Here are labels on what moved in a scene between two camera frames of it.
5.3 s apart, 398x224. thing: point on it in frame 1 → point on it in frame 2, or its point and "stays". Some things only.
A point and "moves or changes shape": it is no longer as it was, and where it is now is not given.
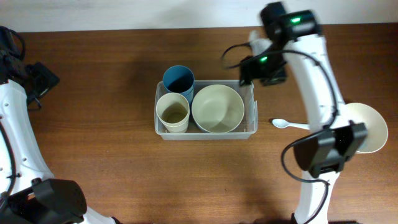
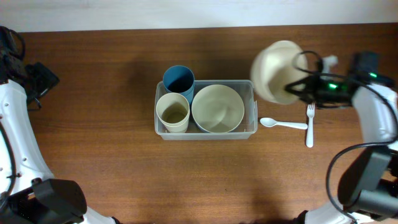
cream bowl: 217,109 stays
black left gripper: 43,78 stays
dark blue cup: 178,79 stays
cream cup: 173,112 stays
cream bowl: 377,132 moves or changes shape
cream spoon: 283,123 moves or changes shape
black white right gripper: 252,68 → 307,91
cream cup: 175,123 stays
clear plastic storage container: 209,109 stays
